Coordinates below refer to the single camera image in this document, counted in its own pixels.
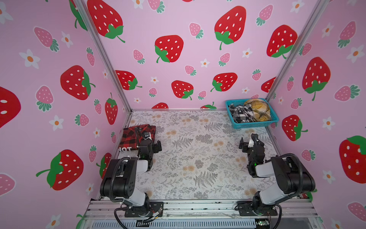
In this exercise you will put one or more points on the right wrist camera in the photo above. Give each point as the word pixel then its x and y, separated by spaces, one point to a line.
pixel 253 140

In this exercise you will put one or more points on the black white plaid shirt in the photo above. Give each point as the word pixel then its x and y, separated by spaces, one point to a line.
pixel 241 113

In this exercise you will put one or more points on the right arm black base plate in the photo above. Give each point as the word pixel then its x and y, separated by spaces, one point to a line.
pixel 248 208

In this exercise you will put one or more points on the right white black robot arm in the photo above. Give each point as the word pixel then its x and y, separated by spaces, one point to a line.
pixel 292 178

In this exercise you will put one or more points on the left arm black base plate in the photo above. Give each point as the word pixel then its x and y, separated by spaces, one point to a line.
pixel 154 209

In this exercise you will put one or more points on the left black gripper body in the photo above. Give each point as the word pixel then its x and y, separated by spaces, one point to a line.
pixel 150 156

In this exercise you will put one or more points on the aluminium rail frame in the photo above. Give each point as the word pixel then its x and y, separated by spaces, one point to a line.
pixel 205 214

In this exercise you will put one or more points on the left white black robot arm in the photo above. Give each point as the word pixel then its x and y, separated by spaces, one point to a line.
pixel 120 178

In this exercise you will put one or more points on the red black plaid shirt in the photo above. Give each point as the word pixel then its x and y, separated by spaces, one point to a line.
pixel 129 139

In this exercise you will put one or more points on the yellow plaid shirt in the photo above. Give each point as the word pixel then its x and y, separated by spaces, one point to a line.
pixel 261 109

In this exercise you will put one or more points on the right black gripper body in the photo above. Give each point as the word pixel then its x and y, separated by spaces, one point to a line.
pixel 249 161

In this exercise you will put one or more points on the teal plastic basket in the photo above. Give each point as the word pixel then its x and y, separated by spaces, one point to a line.
pixel 254 124

